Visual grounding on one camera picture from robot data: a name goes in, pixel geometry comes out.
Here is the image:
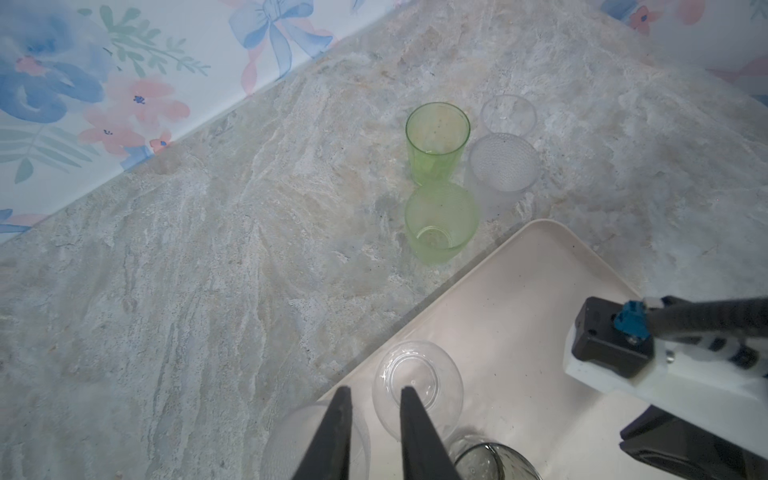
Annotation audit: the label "light green plastic cup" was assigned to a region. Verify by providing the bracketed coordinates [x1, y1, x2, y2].
[404, 181, 479, 265]

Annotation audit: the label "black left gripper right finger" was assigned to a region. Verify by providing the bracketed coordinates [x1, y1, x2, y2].
[400, 386, 461, 480]

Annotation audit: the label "beige plastic tray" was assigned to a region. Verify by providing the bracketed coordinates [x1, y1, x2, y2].
[343, 220, 663, 479]

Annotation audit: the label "grey smoked plastic cup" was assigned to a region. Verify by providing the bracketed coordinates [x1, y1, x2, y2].
[448, 435, 542, 480]

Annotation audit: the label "clear plastic cup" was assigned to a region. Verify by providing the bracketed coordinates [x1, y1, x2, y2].
[464, 133, 541, 219]
[372, 340, 464, 440]
[480, 94, 538, 137]
[259, 400, 371, 480]

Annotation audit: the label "black corrugated cable conduit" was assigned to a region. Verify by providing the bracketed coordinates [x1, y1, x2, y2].
[644, 296, 768, 340]

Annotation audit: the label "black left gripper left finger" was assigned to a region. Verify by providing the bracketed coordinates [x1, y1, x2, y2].
[292, 386, 353, 480]

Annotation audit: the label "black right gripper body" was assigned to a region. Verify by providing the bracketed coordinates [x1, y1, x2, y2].
[619, 406, 767, 479]

